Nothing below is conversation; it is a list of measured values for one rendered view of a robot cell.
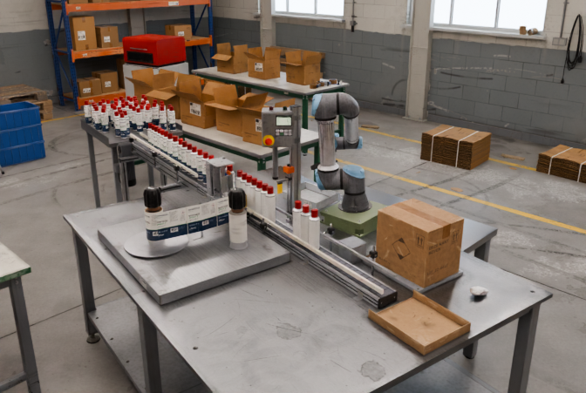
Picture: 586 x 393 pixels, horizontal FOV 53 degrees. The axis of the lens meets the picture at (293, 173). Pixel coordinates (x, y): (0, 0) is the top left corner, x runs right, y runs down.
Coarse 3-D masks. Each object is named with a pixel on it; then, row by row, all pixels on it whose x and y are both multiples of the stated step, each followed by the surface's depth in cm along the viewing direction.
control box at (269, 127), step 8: (264, 112) 296; (272, 112) 296; (280, 112) 296; (288, 112) 296; (264, 120) 297; (272, 120) 297; (264, 128) 298; (272, 128) 298; (280, 128) 298; (288, 128) 298; (264, 136) 300; (272, 136) 300; (280, 136) 300; (288, 136) 300; (264, 144) 301; (272, 144) 301; (280, 144) 301; (288, 144) 301
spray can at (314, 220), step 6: (312, 210) 276; (312, 216) 276; (312, 222) 276; (318, 222) 277; (312, 228) 277; (318, 228) 278; (312, 234) 278; (318, 234) 279; (312, 240) 279; (318, 240) 280; (312, 246) 280; (318, 246) 281
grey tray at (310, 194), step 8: (304, 184) 364; (312, 184) 360; (304, 192) 360; (312, 192) 360; (320, 192) 357; (328, 192) 352; (336, 192) 348; (304, 200) 340; (312, 200) 348; (320, 200) 336; (328, 200) 341; (336, 200) 347; (312, 208) 337; (320, 208) 338
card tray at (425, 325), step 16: (400, 304) 245; (416, 304) 245; (432, 304) 242; (384, 320) 229; (400, 320) 234; (416, 320) 234; (432, 320) 234; (448, 320) 234; (464, 320) 229; (400, 336) 222; (416, 336) 224; (432, 336) 224; (448, 336) 220
